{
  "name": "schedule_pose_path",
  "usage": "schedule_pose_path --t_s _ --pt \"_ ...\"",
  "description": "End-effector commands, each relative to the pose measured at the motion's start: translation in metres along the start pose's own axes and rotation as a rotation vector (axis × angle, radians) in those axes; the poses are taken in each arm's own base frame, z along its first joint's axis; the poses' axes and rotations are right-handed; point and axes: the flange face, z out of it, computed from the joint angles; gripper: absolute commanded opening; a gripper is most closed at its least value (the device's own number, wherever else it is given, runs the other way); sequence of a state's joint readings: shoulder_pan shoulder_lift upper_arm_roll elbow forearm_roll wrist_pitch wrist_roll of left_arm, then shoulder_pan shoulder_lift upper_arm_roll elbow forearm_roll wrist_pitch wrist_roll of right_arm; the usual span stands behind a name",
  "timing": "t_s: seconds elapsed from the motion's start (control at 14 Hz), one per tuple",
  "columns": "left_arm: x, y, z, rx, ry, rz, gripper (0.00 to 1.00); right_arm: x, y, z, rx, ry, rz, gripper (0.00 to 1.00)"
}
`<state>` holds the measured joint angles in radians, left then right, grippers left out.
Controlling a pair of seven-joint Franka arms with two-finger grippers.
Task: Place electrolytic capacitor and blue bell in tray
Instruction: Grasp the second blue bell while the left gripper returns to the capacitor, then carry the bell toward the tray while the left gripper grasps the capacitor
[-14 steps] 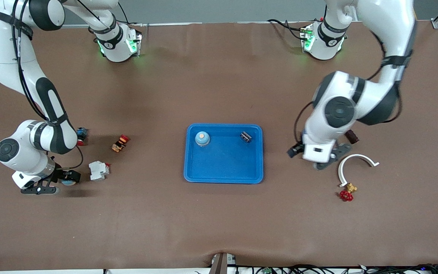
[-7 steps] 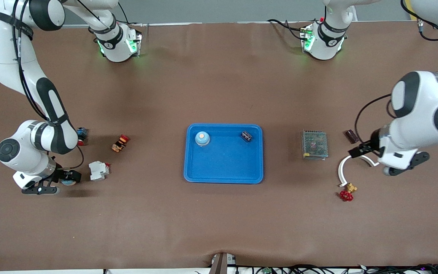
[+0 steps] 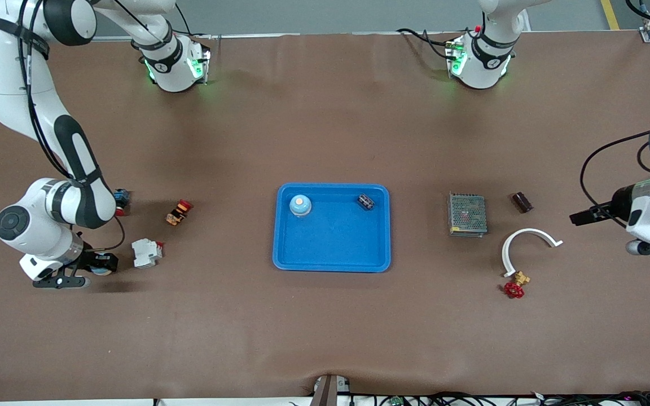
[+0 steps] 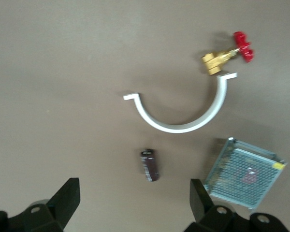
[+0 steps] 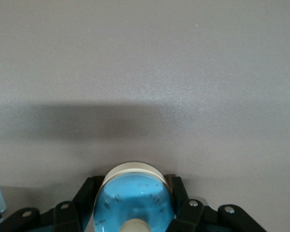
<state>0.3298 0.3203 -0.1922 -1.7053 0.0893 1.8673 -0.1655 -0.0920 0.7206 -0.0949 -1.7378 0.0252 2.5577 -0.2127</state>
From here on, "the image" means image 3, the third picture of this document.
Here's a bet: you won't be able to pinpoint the white curved plastic clip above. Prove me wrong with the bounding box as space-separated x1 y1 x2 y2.
501 228 564 278

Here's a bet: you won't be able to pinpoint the metal table edge bracket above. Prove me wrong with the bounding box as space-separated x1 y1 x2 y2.
311 374 351 406

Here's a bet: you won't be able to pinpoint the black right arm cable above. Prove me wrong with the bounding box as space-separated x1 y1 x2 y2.
17 0 128 251

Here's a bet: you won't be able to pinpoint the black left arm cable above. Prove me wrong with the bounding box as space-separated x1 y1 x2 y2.
579 0 650 229

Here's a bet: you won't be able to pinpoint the white circuit breaker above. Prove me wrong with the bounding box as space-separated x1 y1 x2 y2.
131 238 164 269

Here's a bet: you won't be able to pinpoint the metal mesh power supply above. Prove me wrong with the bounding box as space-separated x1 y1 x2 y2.
447 192 488 238

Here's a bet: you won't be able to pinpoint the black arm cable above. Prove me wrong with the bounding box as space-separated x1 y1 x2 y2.
579 0 650 229
17 0 128 251

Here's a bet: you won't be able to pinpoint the brown electrolytic capacitor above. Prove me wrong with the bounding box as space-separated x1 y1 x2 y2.
510 192 534 214

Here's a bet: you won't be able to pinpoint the red push button blue body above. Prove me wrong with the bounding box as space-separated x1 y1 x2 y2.
113 189 132 217

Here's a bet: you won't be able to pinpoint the blue plastic tray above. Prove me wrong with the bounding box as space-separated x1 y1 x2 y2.
272 182 391 273

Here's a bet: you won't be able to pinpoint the orange black emergency stop button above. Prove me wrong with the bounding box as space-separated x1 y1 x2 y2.
166 200 194 227

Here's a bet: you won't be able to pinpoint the brass valve red handle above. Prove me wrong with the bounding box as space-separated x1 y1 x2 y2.
504 271 532 299

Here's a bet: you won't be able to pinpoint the black table edge cables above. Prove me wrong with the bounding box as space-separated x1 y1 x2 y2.
348 391 650 406

